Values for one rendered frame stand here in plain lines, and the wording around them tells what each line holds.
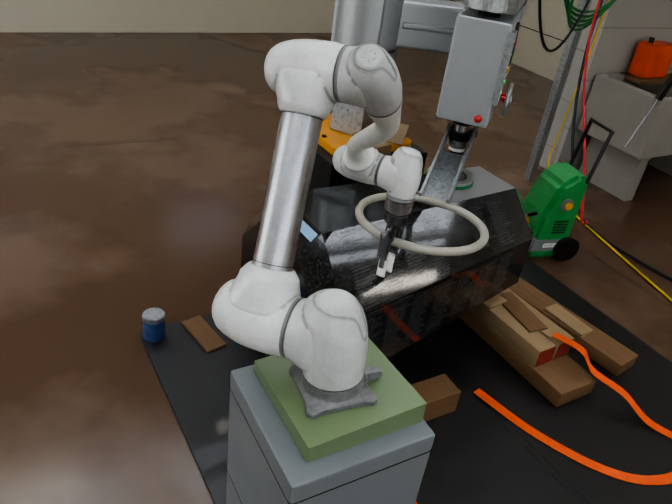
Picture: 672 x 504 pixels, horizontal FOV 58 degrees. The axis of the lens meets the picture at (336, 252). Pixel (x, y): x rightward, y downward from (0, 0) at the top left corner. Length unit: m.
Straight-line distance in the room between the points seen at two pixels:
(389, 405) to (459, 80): 1.49
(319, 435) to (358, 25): 2.09
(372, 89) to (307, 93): 0.15
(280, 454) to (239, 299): 0.37
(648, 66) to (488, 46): 3.05
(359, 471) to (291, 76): 0.93
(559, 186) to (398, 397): 2.58
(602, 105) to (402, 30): 2.50
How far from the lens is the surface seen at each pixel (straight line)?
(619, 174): 5.38
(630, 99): 5.14
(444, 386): 2.72
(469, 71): 2.59
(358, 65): 1.38
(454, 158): 2.69
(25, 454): 2.63
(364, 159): 1.90
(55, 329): 3.14
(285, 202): 1.45
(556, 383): 3.01
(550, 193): 3.95
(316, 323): 1.38
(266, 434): 1.52
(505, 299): 3.22
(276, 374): 1.61
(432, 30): 3.16
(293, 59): 1.46
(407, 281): 2.39
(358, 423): 1.50
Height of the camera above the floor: 1.95
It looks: 32 degrees down
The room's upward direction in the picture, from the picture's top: 8 degrees clockwise
